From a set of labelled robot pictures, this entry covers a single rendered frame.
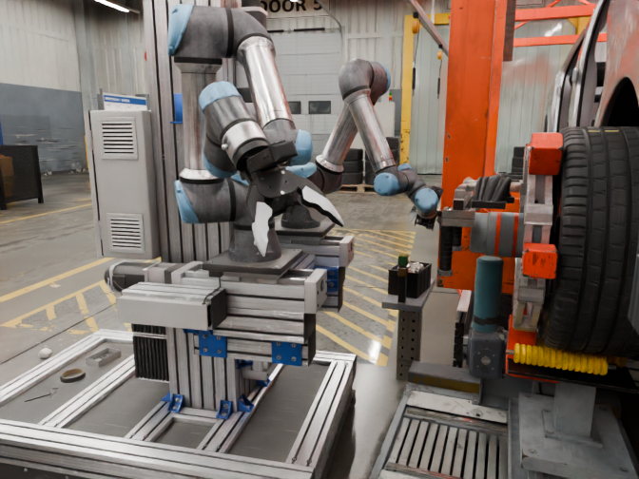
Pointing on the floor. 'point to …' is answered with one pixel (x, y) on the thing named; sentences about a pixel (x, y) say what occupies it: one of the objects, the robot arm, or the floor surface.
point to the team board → (123, 102)
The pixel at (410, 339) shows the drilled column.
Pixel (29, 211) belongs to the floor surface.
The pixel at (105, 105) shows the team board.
